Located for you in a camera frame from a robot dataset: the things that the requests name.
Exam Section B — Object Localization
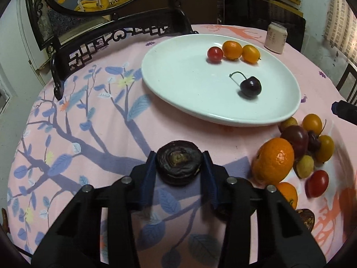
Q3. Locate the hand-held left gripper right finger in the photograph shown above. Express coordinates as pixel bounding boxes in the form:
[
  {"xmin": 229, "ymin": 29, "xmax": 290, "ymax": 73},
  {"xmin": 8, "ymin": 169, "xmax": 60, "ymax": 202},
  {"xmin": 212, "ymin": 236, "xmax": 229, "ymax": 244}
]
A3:
[{"xmin": 202, "ymin": 151, "xmax": 327, "ymax": 268}]

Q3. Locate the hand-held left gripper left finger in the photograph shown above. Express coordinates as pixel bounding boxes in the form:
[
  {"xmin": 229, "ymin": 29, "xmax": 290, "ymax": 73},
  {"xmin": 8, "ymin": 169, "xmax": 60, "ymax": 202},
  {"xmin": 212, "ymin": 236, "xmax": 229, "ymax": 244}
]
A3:
[{"xmin": 31, "ymin": 151, "xmax": 157, "ymax": 268}]

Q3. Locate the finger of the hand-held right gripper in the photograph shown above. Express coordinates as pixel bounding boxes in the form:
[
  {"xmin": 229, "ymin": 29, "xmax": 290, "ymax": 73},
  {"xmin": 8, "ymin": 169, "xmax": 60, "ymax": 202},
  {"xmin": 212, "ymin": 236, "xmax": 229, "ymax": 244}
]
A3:
[{"xmin": 331, "ymin": 100, "xmax": 357, "ymax": 125}]

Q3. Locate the dark water chestnut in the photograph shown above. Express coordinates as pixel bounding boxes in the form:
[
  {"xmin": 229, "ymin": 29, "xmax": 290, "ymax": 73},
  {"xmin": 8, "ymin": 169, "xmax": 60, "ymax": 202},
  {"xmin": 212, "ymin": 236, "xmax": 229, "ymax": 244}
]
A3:
[
  {"xmin": 155, "ymin": 140, "xmax": 203, "ymax": 186},
  {"xmin": 296, "ymin": 209, "xmax": 315, "ymax": 233}
]

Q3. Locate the white oval plate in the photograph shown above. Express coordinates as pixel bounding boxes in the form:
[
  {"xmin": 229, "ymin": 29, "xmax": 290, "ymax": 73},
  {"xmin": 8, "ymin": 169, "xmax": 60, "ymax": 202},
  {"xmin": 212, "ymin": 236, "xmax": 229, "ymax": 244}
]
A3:
[{"xmin": 141, "ymin": 34, "xmax": 302, "ymax": 127}]

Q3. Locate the yellow cherry tomato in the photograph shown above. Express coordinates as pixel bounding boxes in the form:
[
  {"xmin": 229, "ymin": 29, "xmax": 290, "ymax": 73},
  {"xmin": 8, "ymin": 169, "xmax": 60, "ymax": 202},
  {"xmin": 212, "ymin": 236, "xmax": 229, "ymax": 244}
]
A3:
[
  {"xmin": 302, "ymin": 113, "xmax": 323, "ymax": 134},
  {"xmin": 315, "ymin": 135, "xmax": 335, "ymax": 163}
]

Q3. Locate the dark cherry with stem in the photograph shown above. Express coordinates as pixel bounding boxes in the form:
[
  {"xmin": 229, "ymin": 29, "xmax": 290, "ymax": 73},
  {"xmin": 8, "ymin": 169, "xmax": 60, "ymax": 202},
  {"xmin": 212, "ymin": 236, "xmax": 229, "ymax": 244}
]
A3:
[
  {"xmin": 229, "ymin": 71, "xmax": 262, "ymax": 98},
  {"xmin": 307, "ymin": 119, "xmax": 327, "ymax": 157}
]

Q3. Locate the dark purple tomato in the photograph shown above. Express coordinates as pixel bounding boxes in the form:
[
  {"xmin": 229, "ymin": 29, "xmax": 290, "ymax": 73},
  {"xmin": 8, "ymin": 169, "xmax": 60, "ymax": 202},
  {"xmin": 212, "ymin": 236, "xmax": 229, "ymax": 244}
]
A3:
[{"xmin": 280, "ymin": 125, "xmax": 309, "ymax": 159}]

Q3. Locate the large mandarin orange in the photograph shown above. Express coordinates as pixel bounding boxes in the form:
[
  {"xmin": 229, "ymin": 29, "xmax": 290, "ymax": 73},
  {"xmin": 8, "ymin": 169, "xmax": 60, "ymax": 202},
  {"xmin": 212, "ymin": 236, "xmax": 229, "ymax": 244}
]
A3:
[{"xmin": 252, "ymin": 138, "xmax": 295, "ymax": 185}]

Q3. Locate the red cherry tomato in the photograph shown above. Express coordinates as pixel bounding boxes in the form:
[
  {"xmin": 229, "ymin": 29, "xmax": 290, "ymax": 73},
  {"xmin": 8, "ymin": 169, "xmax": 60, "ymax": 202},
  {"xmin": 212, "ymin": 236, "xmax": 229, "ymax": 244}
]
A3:
[
  {"xmin": 305, "ymin": 170, "xmax": 330, "ymax": 198},
  {"xmin": 207, "ymin": 46, "xmax": 224, "ymax": 63}
]

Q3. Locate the small orange kumquat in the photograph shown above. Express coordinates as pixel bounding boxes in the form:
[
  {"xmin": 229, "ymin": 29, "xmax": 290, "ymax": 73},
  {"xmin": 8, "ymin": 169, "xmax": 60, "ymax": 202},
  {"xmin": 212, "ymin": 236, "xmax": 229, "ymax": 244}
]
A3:
[{"xmin": 275, "ymin": 182, "xmax": 298, "ymax": 210}]

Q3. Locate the pink printed tablecloth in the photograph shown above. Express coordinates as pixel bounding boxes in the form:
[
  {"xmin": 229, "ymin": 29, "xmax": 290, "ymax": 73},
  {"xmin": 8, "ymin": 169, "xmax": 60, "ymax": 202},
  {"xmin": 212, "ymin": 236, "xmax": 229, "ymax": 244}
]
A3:
[{"xmin": 7, "ymin": 24, "xmax": 357, "ymax": 268}]

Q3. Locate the white patterned cup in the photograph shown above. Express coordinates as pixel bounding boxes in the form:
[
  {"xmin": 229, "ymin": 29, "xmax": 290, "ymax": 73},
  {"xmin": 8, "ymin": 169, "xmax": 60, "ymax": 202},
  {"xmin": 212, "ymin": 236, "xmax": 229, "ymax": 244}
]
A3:
[{"xmin": 264, "ymin": 22, "xmax": 288, "ymax": 54}]

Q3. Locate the yellow-orange kumquat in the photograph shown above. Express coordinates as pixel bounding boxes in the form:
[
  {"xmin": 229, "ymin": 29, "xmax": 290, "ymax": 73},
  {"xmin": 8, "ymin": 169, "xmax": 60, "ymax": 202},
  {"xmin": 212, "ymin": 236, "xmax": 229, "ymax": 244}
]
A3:
[{"xmin": 241, "ymin": 45, "xmax": 262, "ymax": 64}]

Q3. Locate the dark flat-backed chair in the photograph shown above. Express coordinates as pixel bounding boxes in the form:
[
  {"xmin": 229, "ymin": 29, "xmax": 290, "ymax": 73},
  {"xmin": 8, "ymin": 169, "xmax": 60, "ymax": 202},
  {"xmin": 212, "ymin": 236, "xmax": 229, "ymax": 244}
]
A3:
[{"xmin": 223, "ymin": 0, "xmax": 306, "ymax": 52}]

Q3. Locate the carved dark wooden chair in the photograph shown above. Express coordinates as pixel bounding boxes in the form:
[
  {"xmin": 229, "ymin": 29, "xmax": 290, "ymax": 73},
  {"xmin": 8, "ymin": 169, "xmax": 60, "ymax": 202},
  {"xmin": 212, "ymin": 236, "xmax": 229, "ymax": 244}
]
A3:
[{"xmin": 51, "ymin": 7, "xmax": 200, "ymax": 101}]

